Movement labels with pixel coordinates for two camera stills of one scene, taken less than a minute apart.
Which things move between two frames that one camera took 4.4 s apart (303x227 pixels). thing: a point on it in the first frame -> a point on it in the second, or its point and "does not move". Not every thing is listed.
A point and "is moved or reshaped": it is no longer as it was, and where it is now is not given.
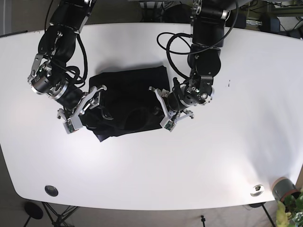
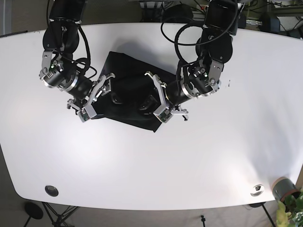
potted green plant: x=289 y=203 does not move
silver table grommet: x=257 y=190 does not move
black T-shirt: x=128 y=102 is moved or reshaped
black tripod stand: x=34 y=211 does not move
